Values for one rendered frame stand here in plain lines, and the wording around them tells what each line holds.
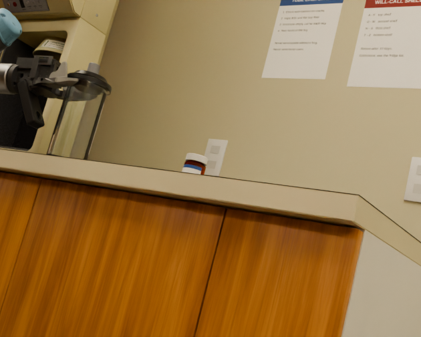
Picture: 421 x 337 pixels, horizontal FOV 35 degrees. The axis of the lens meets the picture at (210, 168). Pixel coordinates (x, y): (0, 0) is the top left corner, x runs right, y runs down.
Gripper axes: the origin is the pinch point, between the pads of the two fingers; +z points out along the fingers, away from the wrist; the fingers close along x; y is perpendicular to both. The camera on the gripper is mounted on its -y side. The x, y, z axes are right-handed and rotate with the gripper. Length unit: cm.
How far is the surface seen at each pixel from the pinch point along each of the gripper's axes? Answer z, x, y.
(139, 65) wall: -21, 64, 34
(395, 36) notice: 65, 41, 36
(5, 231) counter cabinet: -1.8, -14.9, -36.3
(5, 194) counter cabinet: -4.5, -14.0, -28.8
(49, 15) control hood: -29.6, 19.5, 29.6
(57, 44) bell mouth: -28.1, 24.4, 22.8
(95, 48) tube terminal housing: -16.8, 27.2, 23.2
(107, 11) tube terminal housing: -15.9, 27.2, 34.9
